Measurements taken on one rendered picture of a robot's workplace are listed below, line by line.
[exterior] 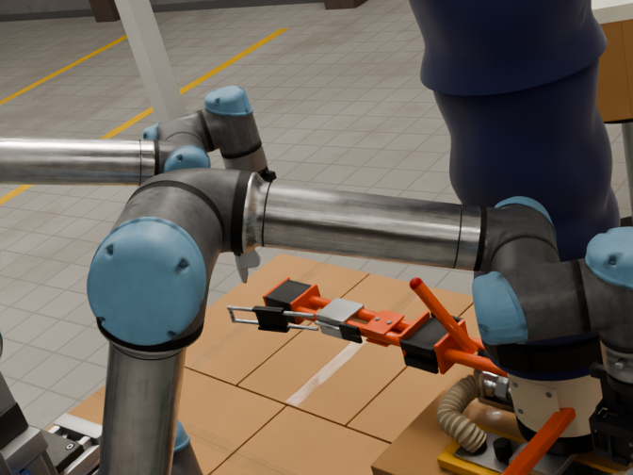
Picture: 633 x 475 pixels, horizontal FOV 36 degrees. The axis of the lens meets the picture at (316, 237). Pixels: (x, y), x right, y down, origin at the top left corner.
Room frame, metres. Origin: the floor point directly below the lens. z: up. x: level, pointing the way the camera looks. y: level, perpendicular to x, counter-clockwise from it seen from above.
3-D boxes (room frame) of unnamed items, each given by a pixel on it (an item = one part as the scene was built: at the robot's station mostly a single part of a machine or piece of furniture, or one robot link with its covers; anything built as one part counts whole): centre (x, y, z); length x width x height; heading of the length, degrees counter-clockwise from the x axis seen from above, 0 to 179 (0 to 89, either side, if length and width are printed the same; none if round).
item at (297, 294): (1.66, 0.08, 1.08); 0.08 x 0.07 x 0.05; 40
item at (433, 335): (1.39, -0.14, 1.08); 0.10 x 0.08 x 0.06; 130
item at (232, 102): (1.64, 0.09, 1.47); 0.09 x 0.08 x 0.11; 96
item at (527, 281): (0.86, -0.20, 1.47); 0.11 x 0.11 x 0.08; 76
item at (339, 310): (1.56, 0.00, 1.07); 0.07 x 0.07 x 0.04; 40
